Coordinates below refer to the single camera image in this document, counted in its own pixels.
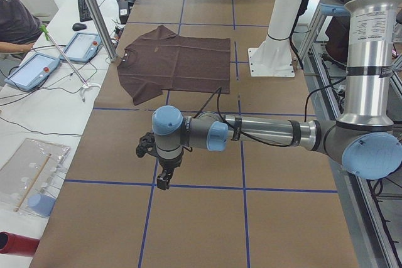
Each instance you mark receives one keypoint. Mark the aluminium frame post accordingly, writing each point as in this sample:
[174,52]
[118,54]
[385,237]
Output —
[101,29]

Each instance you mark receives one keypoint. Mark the black keyboard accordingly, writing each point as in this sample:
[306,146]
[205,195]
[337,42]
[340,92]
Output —
[84,12]

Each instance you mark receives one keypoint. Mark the seated person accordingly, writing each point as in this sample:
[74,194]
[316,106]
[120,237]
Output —
[19,28]

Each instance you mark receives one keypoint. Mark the brown t-shirt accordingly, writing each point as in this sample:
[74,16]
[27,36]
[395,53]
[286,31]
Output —
[163,60]

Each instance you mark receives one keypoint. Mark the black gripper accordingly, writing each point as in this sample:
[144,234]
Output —
[168,164]

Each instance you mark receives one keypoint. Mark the black box with label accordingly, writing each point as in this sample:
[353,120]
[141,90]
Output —
[124,11]

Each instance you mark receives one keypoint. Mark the black computer mouse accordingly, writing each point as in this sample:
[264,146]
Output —
[79,26]

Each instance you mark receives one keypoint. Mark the near blue teach pendant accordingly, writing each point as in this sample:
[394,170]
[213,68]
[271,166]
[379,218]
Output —
[33,72]

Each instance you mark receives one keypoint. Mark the far blue teach pendant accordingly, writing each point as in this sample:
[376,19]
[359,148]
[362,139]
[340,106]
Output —
[82,47]

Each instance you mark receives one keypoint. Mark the wooden stick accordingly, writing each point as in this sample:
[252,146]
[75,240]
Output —
[33,181]

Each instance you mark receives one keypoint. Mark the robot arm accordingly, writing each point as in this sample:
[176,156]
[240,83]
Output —
[360,139]

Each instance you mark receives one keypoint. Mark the reacher grabber stick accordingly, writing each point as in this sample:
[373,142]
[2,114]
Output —
[85,84]

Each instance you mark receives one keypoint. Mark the red cylinder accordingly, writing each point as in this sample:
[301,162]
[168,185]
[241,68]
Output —
[14,244]

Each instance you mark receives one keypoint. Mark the white column pedestal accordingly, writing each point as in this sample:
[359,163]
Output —
[273,57]

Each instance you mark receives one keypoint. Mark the blue plastic cup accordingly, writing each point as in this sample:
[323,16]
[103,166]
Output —
[41,204]

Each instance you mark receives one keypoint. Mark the blue teach pendant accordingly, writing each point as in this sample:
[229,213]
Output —
[82,47]
[33,72]

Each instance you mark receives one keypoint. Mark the aluminium frame rail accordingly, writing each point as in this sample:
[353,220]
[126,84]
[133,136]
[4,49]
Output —
[372,208]

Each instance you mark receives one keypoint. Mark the clear plastic bag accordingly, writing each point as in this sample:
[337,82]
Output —
[18,171]

